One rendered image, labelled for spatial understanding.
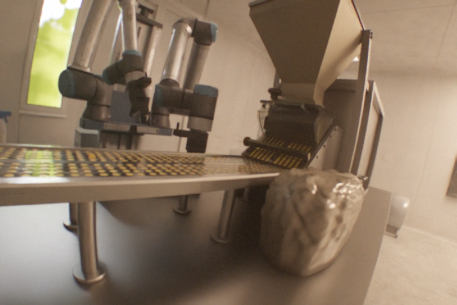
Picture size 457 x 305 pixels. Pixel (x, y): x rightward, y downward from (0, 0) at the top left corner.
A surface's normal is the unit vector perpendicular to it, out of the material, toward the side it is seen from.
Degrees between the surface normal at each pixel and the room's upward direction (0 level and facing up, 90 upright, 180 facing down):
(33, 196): 90
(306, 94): 90
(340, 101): 90
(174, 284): 0
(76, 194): 90
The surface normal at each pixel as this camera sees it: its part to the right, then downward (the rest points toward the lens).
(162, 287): 0.18, -0.98
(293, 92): -0.70, -0.03
